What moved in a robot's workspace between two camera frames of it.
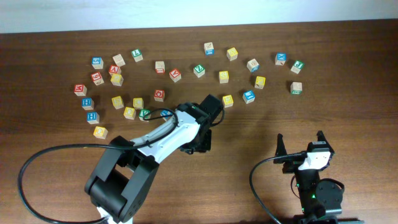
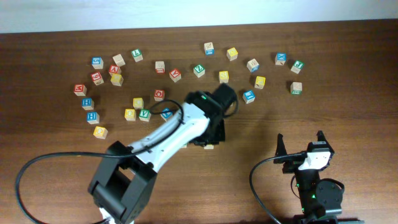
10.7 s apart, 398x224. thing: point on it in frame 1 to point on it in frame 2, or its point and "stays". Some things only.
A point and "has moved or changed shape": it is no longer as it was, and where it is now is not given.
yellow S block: (224, 76) stays
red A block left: (114, 68) stays
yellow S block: (117, 102) has moved or changed shape
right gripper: (290, 165) stays
